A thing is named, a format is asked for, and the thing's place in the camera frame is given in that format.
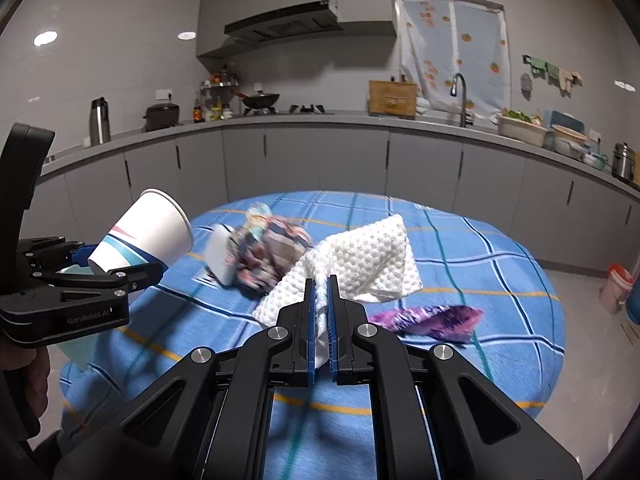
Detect black range hood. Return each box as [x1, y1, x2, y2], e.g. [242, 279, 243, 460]
[224, 0, 343, 45]

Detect person's left hand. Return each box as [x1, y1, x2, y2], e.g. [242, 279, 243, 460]
[20, 347, 51, 418]

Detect black wok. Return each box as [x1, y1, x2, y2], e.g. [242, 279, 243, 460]
[231, 89, 281, 111]

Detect gas stove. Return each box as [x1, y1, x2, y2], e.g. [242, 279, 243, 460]
[242, 103, 336, 117]

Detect row of condiment bottles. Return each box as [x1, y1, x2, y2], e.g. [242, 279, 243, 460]
[192, 92, 235, 123]

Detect white orange-printed curtain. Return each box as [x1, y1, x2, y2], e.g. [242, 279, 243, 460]
[395, 0, 511, 113]

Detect steel pot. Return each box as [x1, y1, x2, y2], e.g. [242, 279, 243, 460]
[611, 142, 638, 183]

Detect white paper towel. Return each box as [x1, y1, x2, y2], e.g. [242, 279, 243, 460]
[251, 214, 423, 368]

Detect purple foil wrapper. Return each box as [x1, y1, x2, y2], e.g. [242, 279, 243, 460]
[369, 305, 485, 346]

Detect striped white paper cup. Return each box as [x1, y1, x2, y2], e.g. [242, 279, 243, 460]
[87, 188, 195, 276]

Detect green vegetables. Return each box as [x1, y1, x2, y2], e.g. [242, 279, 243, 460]
[501, 107, 543, 125]

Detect cream pink-rimmed bowl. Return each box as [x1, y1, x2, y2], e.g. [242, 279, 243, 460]
[550, 125, 587, 158]

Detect steel thermos jug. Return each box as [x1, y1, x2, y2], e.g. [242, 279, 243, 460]
[89, 97, 112, 146]

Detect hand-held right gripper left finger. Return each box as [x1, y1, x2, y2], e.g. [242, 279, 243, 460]
[52, 276, 318, 480]

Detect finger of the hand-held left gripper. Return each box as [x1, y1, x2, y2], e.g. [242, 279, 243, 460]
[30, 259, 165, 297]
[17, 236, 101, 281]

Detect blue plastic box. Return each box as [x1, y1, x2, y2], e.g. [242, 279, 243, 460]
[542, 109, 585, 133]

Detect clear green-printed plastic bag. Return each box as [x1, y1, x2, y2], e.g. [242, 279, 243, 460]
[245, 202, 273, 233]

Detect grey lower cabinets with countertop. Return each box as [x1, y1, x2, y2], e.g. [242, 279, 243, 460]
[37, 110, 640, 281]

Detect black kitchen faucet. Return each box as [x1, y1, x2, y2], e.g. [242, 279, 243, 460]
[451, 73, 475, 128]

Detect cream plastic basin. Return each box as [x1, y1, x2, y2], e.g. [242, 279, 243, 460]
[496, 115, 549, 148]

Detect plain white paper cup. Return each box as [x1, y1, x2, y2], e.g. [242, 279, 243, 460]
[205, 225, 241, 288]

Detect green checked hanging cloth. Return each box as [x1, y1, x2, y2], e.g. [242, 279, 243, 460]
[523, 54, 561, 80]

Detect teal plastic waste bin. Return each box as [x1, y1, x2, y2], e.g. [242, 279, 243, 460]
[52, 262, 108, 370]

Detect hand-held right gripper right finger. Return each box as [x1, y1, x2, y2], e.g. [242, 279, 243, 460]
[327, 275, 583, 480]

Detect red and white bucket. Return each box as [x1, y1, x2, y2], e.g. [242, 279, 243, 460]
[599, 263, 635, 316]

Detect beige hanging cloth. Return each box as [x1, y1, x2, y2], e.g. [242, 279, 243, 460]
[557, 67, 583, 96]

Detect black rice cooker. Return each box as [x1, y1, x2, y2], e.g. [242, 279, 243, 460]
[142, 102, 181, 132]

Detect blue checked tablecloth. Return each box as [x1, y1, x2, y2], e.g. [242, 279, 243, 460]
[59, 190, 567, 480]

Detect wooden cutting board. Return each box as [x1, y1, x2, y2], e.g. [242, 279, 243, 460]
[368, 80, 418, 120]

